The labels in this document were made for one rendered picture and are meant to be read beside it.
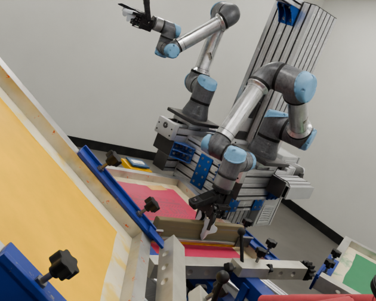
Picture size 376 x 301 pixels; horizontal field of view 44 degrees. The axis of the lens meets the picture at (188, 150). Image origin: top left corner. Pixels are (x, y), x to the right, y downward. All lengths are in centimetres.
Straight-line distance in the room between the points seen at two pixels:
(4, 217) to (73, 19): 442
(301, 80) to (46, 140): 105
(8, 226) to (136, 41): 473
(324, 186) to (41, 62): 369
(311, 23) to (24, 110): 169
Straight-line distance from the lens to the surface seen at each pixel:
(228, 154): 167
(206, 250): 181
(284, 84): 190
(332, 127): 627
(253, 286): 152
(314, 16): 254
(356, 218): 590
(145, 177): 226
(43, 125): 121
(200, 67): 270
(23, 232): 88
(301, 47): 253
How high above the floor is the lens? 168
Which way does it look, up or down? 13 degrees down
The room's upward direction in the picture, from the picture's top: 22 degrees clockwise
